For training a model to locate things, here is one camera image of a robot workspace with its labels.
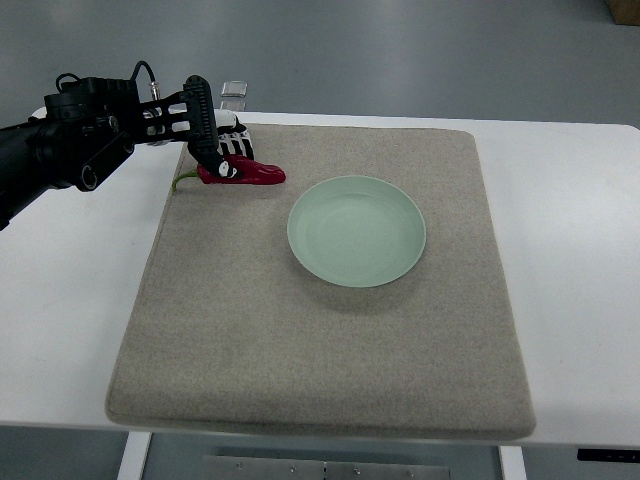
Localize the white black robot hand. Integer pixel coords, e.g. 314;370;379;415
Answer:
142;106;257;179

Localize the black table control panel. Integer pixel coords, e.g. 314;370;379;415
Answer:
576;448;640;464

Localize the white table right leg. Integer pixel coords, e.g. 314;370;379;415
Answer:
498;446;527;480

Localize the pale green plate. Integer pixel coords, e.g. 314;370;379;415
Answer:
287;175;427;288

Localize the cardboard box corner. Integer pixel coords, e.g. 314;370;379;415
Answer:
605;0;640;26

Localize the white table left leg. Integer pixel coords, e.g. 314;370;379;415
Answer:
116;432;152;480

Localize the red chili pepper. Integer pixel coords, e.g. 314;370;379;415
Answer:
171;154;286;192

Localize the metal table base plate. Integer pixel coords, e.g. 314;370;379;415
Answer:
201;456;451;480

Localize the clear floor socket cover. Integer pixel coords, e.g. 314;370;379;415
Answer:
220;80;248;98

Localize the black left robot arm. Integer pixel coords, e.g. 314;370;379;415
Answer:
1;73;223;227

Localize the beige felt mat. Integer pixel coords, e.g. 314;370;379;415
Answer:
105;124;536;440

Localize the white table leg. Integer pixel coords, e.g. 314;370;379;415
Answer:
498;446;527;480
116;432;152;480

